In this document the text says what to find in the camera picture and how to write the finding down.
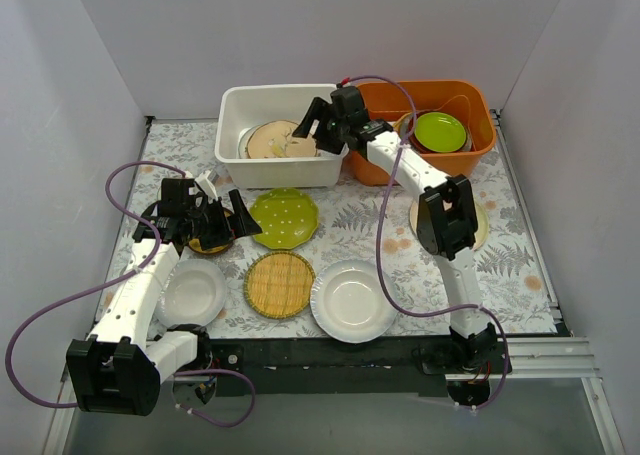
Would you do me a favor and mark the green dotted scalloped plate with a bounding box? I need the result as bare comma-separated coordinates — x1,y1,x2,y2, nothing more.
249,188,319,250

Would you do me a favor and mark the beige bird pattern plate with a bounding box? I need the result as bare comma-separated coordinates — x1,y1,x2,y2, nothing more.
245,120,317,159

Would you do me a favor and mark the white watermelon pattern plate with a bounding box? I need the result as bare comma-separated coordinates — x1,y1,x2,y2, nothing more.
238,126,258,159

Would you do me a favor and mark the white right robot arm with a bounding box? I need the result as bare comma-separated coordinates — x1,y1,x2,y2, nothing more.
294,85,497,373

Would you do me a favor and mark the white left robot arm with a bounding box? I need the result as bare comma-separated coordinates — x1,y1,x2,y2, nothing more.
66,177,261,416

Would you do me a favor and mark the orange plastic bin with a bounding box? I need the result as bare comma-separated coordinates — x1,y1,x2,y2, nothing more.
358,80,496,177

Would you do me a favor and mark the white plastic bin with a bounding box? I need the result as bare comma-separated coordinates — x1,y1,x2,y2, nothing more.
214,84,348,189

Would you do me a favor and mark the stack of plates in bin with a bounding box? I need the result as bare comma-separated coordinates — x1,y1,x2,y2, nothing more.
393,111,473,154

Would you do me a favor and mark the green plate in orange bin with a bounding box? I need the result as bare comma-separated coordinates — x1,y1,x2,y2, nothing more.
414,112,467,153

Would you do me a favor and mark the small yellow black dish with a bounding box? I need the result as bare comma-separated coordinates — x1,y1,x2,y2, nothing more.
188,239,233,256

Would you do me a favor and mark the woven bamboo round plate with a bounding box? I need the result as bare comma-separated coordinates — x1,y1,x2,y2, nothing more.
243,251,316,319

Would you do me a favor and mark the white deep plate left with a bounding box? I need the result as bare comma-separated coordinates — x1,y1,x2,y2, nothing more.
154,259,228,327

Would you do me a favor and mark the white deep plate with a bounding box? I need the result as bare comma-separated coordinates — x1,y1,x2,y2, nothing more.
154,259,228,327
310,260,398,344

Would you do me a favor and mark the floral patterned table mat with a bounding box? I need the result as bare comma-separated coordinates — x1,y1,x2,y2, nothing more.
121,122,555,339

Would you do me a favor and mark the white deep plate centre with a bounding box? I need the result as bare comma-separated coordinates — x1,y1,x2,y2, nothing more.
310,260,398,344

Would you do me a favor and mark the beige green floral plate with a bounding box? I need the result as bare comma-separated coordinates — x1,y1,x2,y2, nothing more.
409,202,489,251

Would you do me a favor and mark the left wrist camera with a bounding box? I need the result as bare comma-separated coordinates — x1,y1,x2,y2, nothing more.
157,178,206,218

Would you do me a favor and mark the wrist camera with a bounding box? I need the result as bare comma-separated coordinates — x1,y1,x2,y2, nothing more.
330,86,370,127
157,178,206,218

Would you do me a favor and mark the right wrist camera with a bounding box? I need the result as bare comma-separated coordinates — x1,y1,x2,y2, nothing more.
330,86,370,127

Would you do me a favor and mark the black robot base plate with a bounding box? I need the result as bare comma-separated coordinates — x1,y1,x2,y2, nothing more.
154,337,519,399

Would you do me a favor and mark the aluminium frame rail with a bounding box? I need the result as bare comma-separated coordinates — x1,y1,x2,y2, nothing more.
444,338,601,382

